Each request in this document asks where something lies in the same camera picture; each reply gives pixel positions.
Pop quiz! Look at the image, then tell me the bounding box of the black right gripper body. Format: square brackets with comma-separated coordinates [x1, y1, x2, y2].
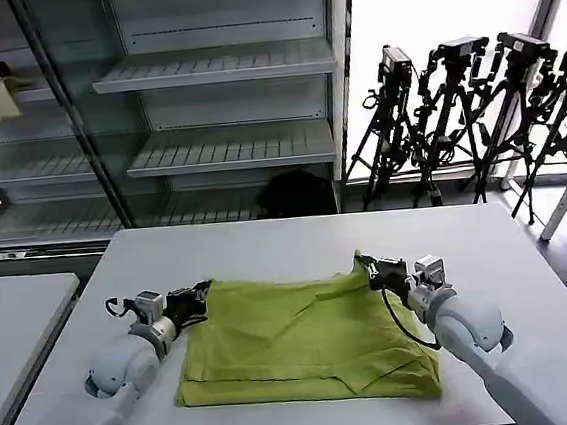
[370, 255, 413, 297]

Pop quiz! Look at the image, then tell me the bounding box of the green t-shirt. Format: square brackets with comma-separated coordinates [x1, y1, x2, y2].
[162, 251, 444, 424]

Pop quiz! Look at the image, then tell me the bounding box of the black bundle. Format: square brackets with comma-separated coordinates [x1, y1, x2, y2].
[252, 166, 339, 222]

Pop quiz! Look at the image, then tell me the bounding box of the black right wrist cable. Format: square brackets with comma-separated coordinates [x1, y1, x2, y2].
[379, 282, 442, 355]

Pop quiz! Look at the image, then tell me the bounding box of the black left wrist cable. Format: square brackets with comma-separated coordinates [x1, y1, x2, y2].
[103, 294, 140, 320]

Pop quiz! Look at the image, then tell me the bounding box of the glass door shelf cabinet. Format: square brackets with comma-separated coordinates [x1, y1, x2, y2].
[0, 0, 137, 262]

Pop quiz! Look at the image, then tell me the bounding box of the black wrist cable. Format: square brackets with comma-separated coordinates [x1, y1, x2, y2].
[103, 294, 140, 320]
[379, 282, 442, 355]

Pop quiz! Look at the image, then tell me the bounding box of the grey metal shelf unit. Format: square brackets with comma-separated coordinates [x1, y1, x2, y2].
[84, 0, 376, 237]

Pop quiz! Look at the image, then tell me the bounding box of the white side table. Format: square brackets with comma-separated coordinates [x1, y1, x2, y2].
[0, 268, 95, 425]

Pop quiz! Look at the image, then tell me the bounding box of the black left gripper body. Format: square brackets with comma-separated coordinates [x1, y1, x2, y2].
[161, 286, 206, 331]

